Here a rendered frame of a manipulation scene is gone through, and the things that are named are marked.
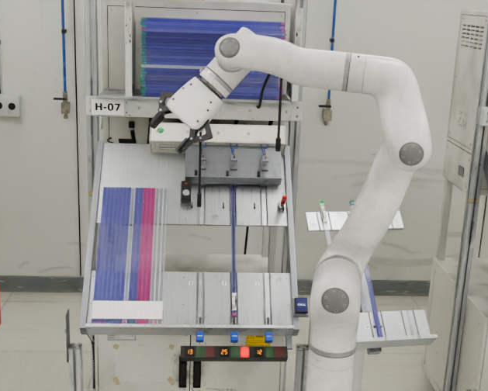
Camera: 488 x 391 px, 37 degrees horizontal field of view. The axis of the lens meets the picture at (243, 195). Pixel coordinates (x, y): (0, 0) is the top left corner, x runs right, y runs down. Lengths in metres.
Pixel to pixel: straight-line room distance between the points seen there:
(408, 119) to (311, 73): 0.24
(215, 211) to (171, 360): 0.60
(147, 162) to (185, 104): 0.95
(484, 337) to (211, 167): 1.21
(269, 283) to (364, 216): 0.77
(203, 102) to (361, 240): 0.50
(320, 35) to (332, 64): 2.46
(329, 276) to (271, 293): 0.70
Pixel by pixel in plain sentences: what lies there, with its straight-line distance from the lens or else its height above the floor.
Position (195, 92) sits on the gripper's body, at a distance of 1.73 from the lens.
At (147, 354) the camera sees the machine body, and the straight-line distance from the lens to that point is 2.78.
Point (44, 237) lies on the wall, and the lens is 4.42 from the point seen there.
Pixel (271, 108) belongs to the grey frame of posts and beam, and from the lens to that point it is 2.66.
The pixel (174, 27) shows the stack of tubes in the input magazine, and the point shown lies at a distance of 2.59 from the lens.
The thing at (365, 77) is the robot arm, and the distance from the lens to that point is 1.70.
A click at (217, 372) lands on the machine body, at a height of 0.39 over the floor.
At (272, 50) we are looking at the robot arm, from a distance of 1.65.
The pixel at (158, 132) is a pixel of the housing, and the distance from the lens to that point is 2.64.
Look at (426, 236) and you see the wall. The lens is 4.54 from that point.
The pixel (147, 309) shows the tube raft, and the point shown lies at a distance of 2.40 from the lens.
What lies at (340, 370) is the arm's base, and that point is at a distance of 1.91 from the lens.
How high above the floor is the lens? 1.76
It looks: 16 degrees down
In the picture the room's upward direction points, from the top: 2 degrees clockwise
